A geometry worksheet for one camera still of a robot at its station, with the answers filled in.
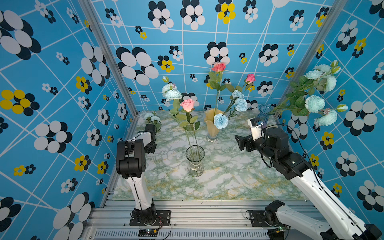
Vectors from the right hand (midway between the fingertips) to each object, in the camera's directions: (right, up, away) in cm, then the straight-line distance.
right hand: (247, 131), depth 70 cm
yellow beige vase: (-14, -1, +23) cm, 27 cm away
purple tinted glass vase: (+20, +13, +26) cm, 35 cm away
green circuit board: (-48, -50, +2) cm, 69 cm away
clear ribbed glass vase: (-25, -13, +8) cm, 29 cm away
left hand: (-58, -13, +29) cm, 66 cm away
